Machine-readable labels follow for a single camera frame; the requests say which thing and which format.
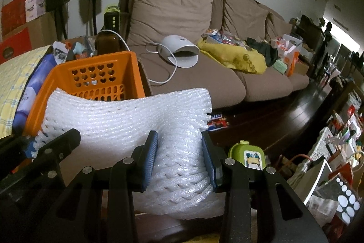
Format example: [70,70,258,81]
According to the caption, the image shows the purple plastic package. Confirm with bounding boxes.
[13,54,57,135]

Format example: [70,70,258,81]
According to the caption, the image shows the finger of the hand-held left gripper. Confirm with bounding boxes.
[0,135,37,161]
[34,128,81,175]

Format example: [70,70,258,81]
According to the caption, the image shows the small pale green box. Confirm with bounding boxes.
[274,59,289,74]

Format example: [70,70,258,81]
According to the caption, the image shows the white framed board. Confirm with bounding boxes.
[287,158,332,205]

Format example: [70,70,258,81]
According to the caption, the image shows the pile of mixed clutter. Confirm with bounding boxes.
[53,35,99,64]

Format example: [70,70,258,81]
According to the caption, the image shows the green black portable device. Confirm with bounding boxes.
[104,5,122,33]

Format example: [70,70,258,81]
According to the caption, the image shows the black box with white dots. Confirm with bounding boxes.
[327,177,361,223]

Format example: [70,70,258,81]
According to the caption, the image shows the red blue candy box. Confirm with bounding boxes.
[206,113,229,131]

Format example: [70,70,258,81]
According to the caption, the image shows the white orange paper bag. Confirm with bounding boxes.
[274,34,303,77]

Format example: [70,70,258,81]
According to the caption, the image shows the brown cardboard box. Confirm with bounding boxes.
[27,12,61,48]

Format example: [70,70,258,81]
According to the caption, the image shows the dark wooden cabinet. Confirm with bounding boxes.
[298,15,325,78]

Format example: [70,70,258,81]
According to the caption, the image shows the orange cable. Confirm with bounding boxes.
[280,155,310,175]

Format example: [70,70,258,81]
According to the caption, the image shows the pile of snack packets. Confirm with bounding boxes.
[202,29,248,47]

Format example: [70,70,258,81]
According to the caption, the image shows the red box with oval label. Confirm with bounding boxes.
[0,27,33,64]

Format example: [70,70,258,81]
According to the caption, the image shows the black cloth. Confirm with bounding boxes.
[246,37,278,67]

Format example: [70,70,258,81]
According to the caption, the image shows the pile of paper gift bags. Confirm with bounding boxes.
[318,84,364,175]

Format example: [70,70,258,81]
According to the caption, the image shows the green cartoon lunch box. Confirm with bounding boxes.
[229,140,268,172]

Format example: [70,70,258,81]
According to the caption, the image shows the yellow checked tablecloth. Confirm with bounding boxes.
[0,46,53,141]

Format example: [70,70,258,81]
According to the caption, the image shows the white foam net sheet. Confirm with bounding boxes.
[35,87,225,221]

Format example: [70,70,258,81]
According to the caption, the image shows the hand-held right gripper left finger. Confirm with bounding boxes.
[37,130,159,243]

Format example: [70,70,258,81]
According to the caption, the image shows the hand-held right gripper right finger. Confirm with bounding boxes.
[200,131,329,243]

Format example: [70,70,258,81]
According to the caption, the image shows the brown sofa cushion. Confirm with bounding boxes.
[126,0,216,47]
[266,12,293,44]
[222,0,269,43]

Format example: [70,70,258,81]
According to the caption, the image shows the small white pink box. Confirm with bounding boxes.
[25,0,46,23]

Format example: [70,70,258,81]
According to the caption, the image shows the yellow bag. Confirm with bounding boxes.
[197,38,267,73]

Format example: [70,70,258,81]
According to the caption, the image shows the white dome lamp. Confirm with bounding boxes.
[157,35,199,68]

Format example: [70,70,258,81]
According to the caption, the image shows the brown sofa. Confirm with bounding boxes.
[118,0,319,115]

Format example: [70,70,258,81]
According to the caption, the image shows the orange plastic basket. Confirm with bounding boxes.
[21,51,145,138]

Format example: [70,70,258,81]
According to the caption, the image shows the large red gift box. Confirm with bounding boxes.
[1,0,32,37]

